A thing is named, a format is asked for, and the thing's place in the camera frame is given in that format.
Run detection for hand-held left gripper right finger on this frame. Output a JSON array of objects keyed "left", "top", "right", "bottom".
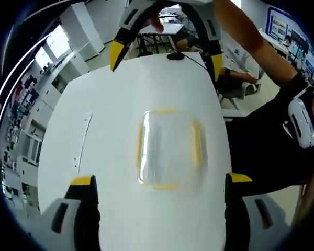
[{"left": 224, "top": 172, "right": 291, "bottom": 251}]

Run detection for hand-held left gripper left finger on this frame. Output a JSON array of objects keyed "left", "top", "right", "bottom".
[{"left": 40, "top": 174, "right": 100, "bottom": 251}]

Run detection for clear plastic storage box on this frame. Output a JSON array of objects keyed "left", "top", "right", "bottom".
[{"left": 134, "top": 109, "right": 209, "bottom": 193}]

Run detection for clear lid with yellow latches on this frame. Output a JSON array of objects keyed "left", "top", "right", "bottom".
[{"left": 134, "top": 107, "right": 204, "bottom": 191}]

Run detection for white storage cabinets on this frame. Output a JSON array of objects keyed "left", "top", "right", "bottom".
[{"left": 15, "top": 75, "right": 57, "bottom": 168}]

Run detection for person's right hand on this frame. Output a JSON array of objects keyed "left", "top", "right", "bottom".
[{"left": 148, "top": 0, "right": 165, "bottom": 33}]

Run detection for white folding table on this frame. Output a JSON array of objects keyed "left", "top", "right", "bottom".
[{"left": 139, "top": 22, "right": 186, "bottom": 57}]

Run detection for black oval device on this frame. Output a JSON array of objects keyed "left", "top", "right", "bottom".
[{"left": 166, "top": 53, "right": 185, "bottom": 62}]

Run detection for white flat strip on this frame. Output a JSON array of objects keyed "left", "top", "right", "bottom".
[{"left": 72, "top": 112, "right": 93, "bottom": 175}]

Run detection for white plastic chair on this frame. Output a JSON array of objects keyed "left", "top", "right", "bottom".
[{"left": 219, "top": 78, "right": 264, "bottom": 110}]

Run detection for person's black clothed torso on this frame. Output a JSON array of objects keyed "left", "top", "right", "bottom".
[{"left": 223, "top": 70, "right": 314, "bottom": 196}]

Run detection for white worn chest device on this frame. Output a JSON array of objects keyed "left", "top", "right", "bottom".
[{"left": 282, "top": 86, "right": 314, "bottom": 149}]

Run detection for thin black cable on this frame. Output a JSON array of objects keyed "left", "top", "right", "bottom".
[{"left": 183, "top": 54, "right": 209, "bottom": 71}]

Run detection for blue framed wall board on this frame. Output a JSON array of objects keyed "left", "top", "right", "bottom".
[{"left": 266, "top": 5, "right": 314, "bottom": 70}]

